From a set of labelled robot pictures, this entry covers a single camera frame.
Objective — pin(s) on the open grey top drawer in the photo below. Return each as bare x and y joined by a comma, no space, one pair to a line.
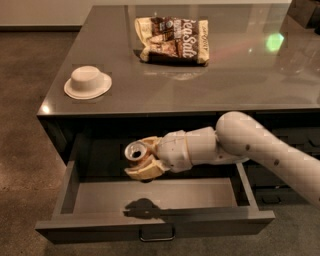
99,202

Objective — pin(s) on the grey drawer cabinet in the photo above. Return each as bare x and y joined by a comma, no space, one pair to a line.
262,64

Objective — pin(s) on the dark box in corner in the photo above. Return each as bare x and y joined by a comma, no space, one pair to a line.
306,13

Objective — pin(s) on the closed lower right drawer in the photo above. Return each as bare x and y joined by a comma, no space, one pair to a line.
276,196

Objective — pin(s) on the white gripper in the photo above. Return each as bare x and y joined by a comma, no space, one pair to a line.
173,150

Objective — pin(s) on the orange soda can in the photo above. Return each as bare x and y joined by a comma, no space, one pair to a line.
138,153

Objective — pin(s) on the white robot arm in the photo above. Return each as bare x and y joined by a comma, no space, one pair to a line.
235,139

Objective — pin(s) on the sea salt chip bag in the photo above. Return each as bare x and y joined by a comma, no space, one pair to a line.
173,38

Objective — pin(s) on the white upside-down bowl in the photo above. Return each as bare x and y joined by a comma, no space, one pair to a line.
87,82

